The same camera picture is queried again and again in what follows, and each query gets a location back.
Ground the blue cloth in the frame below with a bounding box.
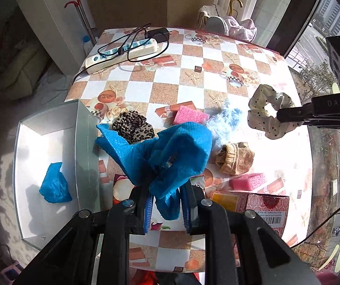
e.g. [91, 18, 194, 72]
[95, 122, 213, 221]
[39, 162, 72, 203]

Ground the cream polka dot scrunchie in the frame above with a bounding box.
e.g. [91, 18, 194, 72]
[247, 84, 303, 140]

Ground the floral tissue pack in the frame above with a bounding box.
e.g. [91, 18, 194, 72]
[111, 173, 206, 233]

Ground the red bag under table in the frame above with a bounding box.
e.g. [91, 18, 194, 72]
[129, 268, 158, 285]

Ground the pink sponge lower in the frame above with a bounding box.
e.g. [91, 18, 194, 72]
[229, 173, 265, 191]

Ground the pink sponge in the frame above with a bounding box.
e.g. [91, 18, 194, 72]
[173, 105, 210, 125]
[229, 173, 265, 191]

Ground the person's dark trouser leg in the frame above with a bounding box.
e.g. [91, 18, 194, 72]
[155, 272, 201, 285]

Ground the tan beige sock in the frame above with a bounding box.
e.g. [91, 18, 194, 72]
[214, 142, 254, 176]

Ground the red patterned tissue box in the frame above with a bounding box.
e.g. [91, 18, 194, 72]
[210, 191, 289, 237]

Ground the checkered plastic tablecloth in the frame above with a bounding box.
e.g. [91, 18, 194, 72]
[64, 27, 313, 274]

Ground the light blue fluffy scrunchie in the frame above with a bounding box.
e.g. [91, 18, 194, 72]
[204, 99, 242, 150]

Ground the pink sponge upper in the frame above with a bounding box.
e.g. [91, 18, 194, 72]
[173, 105, 210, 125]

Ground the leopard print scrunchie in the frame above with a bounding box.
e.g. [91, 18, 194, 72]
[112, 111, 155, 144]

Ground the grey storage box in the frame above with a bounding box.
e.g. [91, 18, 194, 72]
[13, 100, 100, 250]

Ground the chair with pink clothes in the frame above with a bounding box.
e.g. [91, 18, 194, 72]
[196, 5, 257, 43]

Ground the white power strip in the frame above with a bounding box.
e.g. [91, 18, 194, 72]
[85, 39, 159, 74]

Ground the black power adapter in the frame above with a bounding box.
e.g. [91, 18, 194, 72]
[145, 28, 170, 43]

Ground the plastic bottle blue cap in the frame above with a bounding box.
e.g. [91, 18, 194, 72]
[83, 35, 93, 56]

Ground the white cabinet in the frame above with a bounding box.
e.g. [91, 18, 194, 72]
[16, 0, 87, 75]

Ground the wooden cane handle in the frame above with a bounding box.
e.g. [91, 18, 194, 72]
[227, 0, 244, 19]

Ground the black cable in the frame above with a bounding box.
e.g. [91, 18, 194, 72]
[71, 23, 171, 85]

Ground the red handled pole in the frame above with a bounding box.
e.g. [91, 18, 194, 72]
[64, 0, 97, 46]

